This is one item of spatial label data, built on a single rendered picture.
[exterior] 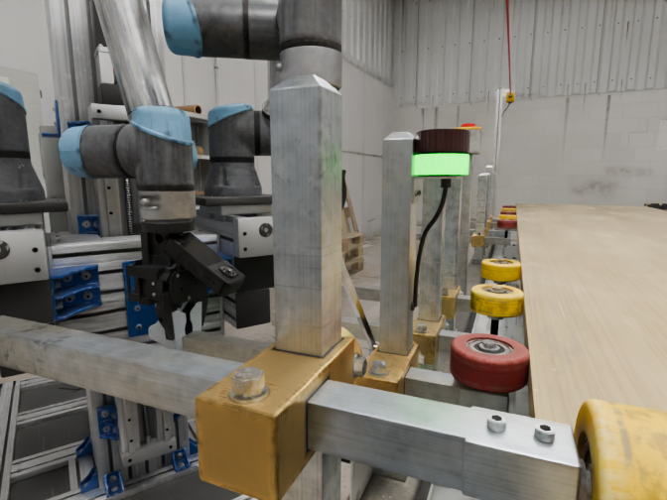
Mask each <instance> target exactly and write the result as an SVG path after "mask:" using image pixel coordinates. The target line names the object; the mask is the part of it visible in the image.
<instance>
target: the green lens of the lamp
mask: <svg viewBox="0 0 667 500"><path fill-rule="evenodd" d="M468 163H469V155H468V154H425V155H415V175H468Z"/></svg>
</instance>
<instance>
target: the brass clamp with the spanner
mask: <svg viewBox="0 0 667 500"><path fill-rule="evenodd" d="M366 360H367V369H366V373H365V375H364V376H363V377H356V378H354V385H356V386H362V387H367V388H372V389H377V390H382V391H387V392H392V393H397V394H402V395H405V377H406V375H407V373H408V371H409V370H410V368H411V367H413V368H418V367H420V366H421V367H423V366H424V364H425V356H424V355H422V354H421V350H420V348H419V344H417V343H416V342H415V341H414V340H413V341H412V347H411V348H410V350H409V352H408V353H407V355H402V354H396V353H390V352H383V351H379V344H378V345H377V347H376V348H375V349H374V350H373V352H372V353H371V354H370V355H369V356H368V358H367V359H366ZM374 360H382V361H385V362H386V369H387V370H388V375H387V376H384V377H375V376H372V375H371V374H370V373H369V370H370V369H371V368H372V361H374Z"/></svg>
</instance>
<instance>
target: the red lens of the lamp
mask: <svg viewBox="0 0 667 500"><path fill-rule="evenodd" d="M469 145H470V131H468V130H429V131H420V132H417V133H416V148H415V153H418V152H431V151H464V152H468V153H469Z"/></svg>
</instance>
